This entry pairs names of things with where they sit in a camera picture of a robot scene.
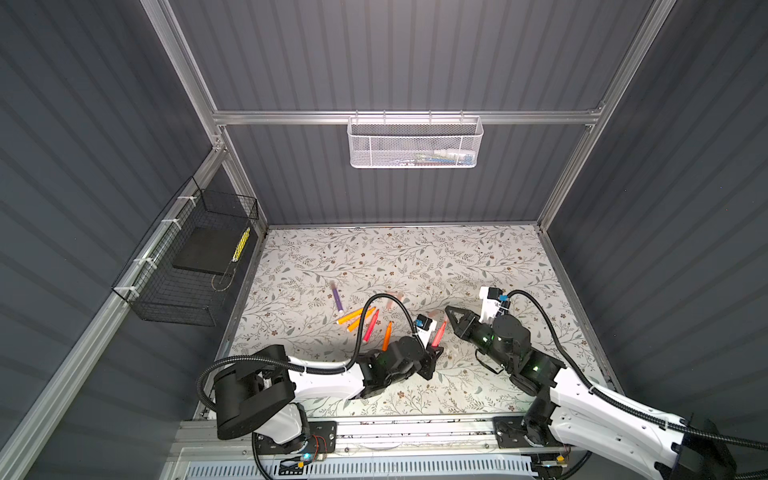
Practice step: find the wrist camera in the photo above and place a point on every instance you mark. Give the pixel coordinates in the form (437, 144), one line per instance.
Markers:
(492, 299)
(425, 327)

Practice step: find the black wire mesh basket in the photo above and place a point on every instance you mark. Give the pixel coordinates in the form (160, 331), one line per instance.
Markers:
(157, 292)

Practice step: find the purple marker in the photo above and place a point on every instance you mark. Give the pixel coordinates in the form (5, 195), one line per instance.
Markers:
(336, 296)

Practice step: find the pink marker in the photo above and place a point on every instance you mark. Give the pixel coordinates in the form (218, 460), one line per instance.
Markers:
(439, 335)
(371, 325)

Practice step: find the yellow marker in basket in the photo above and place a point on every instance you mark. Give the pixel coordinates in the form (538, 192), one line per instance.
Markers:
(241, 245)

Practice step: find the items in white basket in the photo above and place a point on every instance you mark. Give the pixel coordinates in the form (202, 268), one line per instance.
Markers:
(444, 157)

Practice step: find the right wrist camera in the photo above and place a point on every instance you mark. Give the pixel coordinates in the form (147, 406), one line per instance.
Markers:
(492, 299)

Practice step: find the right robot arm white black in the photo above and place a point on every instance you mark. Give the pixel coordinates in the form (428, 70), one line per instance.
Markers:
(572, 410)

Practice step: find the orange marker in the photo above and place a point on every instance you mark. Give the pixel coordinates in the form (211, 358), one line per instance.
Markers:
(356, 324)
(350, 316)
(388, 335)

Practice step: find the white wire mesh basket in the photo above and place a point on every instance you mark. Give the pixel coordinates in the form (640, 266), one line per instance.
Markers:
(371, 136)

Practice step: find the black foam pad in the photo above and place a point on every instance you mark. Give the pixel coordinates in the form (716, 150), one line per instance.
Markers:
(207, 250)

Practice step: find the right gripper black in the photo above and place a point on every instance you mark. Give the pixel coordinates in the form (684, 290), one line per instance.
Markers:
(463, 327)

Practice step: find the white vented cable duct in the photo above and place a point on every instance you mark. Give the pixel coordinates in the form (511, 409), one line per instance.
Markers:
(461, 466)

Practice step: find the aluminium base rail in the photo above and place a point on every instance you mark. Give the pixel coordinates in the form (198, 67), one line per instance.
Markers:
(356, 435)

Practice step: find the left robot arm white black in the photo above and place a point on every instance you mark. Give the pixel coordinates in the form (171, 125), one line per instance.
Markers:
(263, 393)

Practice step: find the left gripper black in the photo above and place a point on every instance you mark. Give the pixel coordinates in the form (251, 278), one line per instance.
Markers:
(429, 360)

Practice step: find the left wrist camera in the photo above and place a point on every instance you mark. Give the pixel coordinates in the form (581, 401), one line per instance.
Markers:
(425, 327)

